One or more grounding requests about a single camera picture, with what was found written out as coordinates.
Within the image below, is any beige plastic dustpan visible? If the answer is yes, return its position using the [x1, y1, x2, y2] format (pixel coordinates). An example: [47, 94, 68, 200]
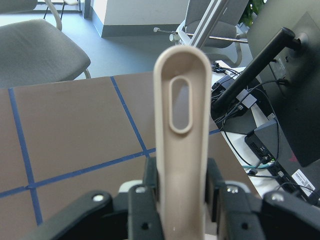
[153, 45, 212, 240]

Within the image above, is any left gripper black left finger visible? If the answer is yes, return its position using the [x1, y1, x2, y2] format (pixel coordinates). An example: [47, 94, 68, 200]
[128, 157, 164, 240]

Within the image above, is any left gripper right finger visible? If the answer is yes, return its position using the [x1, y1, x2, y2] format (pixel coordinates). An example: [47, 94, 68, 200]
[205, 158, 265, 240]

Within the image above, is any grey office chair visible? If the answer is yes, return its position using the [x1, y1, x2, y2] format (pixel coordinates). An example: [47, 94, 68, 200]
[0, 19, 91, 89]

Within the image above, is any black mini computer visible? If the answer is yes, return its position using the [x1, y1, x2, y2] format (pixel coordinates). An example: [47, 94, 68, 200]
[244, 119, 320, 205]

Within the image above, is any black monitor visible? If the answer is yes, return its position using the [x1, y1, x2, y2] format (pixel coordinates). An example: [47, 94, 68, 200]
[247, 0, 320, 167]

